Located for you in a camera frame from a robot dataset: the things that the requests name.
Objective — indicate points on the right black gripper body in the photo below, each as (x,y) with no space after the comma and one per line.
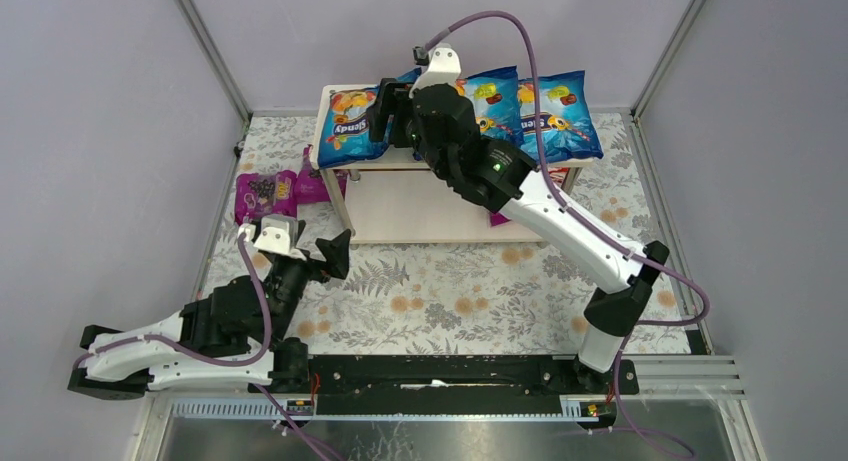
(395,109)

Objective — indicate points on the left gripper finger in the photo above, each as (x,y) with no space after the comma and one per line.
(336,253)
(296,228)

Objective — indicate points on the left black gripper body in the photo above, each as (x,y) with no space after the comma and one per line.
(317,262)

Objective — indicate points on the purple candy bag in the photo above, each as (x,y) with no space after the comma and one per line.
(497,219)
(309,187)
(259,195)

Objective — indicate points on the blue Slendy bag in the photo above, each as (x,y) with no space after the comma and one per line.
(345,135)
(566,126)
(476,108)

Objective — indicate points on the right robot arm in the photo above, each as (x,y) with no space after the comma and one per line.
(502,178)

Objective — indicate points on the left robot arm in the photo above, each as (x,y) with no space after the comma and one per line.
(236,336)

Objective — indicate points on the white wooden two-tier shelf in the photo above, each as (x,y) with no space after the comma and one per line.
(397,199)

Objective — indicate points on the red white packet behind shelf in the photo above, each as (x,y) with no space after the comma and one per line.
(560,176)

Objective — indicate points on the floral patterned table mat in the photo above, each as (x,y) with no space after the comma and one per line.
(508,298)

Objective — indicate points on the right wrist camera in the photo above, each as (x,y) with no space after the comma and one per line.
(443,68)

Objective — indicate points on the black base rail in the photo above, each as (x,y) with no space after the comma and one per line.
(349,374)

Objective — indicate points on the slotted cable duct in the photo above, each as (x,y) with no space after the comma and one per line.
(551,410)

